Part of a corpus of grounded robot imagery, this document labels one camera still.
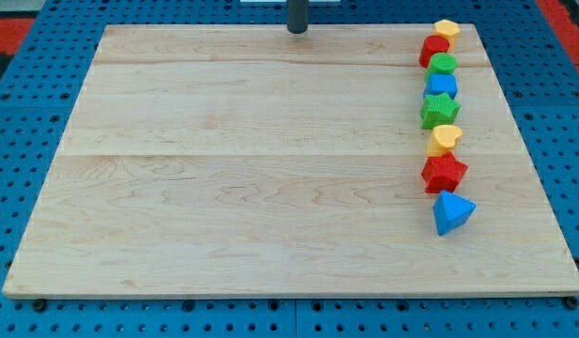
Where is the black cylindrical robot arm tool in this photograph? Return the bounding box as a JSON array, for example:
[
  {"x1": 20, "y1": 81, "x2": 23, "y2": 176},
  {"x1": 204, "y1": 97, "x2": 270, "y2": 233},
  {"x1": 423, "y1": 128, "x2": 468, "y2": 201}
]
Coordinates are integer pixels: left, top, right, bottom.
[{"x1": 286, "y1": 0, "x2": 309, "y2": 34}]

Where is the light wooden board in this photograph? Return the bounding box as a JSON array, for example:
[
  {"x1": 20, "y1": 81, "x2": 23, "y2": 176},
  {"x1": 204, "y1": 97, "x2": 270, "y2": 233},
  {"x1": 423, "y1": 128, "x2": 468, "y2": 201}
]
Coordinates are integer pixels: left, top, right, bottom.
[{"x1": 3, "y1": 23, "x2": 579, "y2": 300}]

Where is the red star block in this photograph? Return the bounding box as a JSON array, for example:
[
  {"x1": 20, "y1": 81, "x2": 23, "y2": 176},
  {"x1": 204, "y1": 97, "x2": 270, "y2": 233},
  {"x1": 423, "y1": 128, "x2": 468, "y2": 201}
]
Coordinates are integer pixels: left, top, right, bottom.
[{"x1": 421, "y1": 151, "x2": 468, "y2": 193}]

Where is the yellow heart block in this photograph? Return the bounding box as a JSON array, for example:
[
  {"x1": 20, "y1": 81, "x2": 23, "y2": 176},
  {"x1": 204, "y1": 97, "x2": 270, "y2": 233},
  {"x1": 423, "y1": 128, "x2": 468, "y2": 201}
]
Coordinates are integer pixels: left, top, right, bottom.
[{"x1": 426, "y1": 125, "x2": 463, "y2": 157}]

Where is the green star block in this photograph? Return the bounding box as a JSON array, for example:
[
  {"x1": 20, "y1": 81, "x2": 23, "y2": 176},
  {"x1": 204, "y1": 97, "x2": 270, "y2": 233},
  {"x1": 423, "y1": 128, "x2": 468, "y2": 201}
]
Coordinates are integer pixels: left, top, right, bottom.
[{"x1": 419, "y1": 93, "x2": 461, "y2": 130}]

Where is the blue triangle block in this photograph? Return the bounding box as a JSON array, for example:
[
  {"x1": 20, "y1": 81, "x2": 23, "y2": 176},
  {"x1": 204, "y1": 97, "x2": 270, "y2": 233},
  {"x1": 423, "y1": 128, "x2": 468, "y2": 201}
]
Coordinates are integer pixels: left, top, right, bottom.
[{"x1": 433, "y1": 191, "x2": 477, "y2": 236}]

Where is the blue cube block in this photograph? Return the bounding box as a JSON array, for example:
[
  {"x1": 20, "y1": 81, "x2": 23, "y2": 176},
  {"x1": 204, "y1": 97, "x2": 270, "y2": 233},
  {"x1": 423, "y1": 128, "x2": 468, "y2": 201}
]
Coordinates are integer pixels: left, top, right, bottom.
[{"x1": 423, "y1": 73, "x2": 458, "y2": 100}]

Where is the green cylinder block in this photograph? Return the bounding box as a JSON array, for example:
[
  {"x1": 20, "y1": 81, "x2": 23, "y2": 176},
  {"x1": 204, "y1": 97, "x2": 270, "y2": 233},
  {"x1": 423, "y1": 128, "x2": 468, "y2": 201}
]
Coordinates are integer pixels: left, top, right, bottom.
[{"x1": 425, "y1": 53, "x2": 458, "y2": 81}]

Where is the red cylinder block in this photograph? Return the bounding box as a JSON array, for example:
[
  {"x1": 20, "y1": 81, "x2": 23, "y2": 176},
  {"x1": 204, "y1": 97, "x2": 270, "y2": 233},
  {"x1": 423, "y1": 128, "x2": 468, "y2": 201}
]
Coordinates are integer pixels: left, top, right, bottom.
[{"x1": 419, "y1": 35, "x2": 450, "y2": 68}]

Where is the yellow hexagon block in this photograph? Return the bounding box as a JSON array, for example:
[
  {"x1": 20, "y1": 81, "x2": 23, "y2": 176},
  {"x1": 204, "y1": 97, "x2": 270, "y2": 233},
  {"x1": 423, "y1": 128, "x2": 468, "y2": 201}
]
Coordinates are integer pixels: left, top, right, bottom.
[{"x1": 433, "y1": 19, "x2": 461, "y2": 52}]

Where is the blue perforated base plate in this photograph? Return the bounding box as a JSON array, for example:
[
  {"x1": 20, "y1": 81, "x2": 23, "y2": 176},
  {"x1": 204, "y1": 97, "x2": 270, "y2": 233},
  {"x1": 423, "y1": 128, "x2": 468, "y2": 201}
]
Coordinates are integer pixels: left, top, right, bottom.
[{"x1": 0, "y1": 1, "x2": 579, "y2": 337}]

